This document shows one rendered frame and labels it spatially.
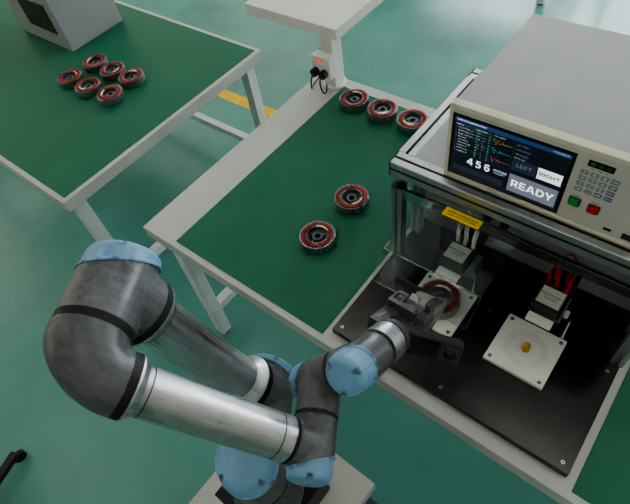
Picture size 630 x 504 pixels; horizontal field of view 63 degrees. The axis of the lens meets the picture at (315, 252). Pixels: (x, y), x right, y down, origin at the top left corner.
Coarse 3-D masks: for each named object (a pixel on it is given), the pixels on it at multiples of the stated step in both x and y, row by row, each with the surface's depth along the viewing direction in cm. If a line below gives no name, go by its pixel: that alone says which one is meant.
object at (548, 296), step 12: (552, 276) 127; (564, 276) 127; (540, 288) 123; (552, 288) 123; (564, 288) 125; (540, 300) 121; (552, 300) 121; (564, 300) 120; (528, 312) 124; (540, 312) 122; (552, 312) 120; (540, 324) 122; (552, 324) 121
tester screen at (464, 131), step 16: (464, 128) 109; (480, 128) 107; (464, 144) 112; (480, 144) 110; (496, 144) 107; (512, 144) 104; (528, 144) 102; (464, 160) 116; (480, 160) 113; (496, 160) 110; (512, 160) 107; (528, 160) 105; (544, 160) 102; (560, 160) 100; (496, 176) 113; (528, 176) 108; (512, 192) 113
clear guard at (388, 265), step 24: (432, 192) 127; (432, 216) 122; (480, 216) 120; (408, 240) 119; (432, 240) 118; (456, 240) 117; (480, 240) 116; (504, 240) 115; (384, 264) 118; (408, 264) 115; (432, 264) 114; (456, 264) 113; (480, 264) 112; (432, 288) 113; (456, 288) 110; (480, 288) 109; (456, 312) 110
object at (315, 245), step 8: (312, 224) 162; (320, 224) 162; (328, 224) 162; (304, 232) 161; (312, 232) 163; (320, 232) 161; (328, 232) 160; (304, 240) 158; (312, 240) 161; (320, 240) 160; (328, 240) 157; (304, 248) 159; (312, 248) 157; (320, 248) 156; (328, 248) 158
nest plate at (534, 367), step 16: (512, 320) 134; (496, 336) 132; (512, 336) 131; (528, 336) 131; (544, 336) 130; (496, 352) 129; (512, 352) 129; (528, 352) 128; (544, 352) 128; (560, 352) 127; (512, 368) 126; (528, 368) 126; (544, 368) 125
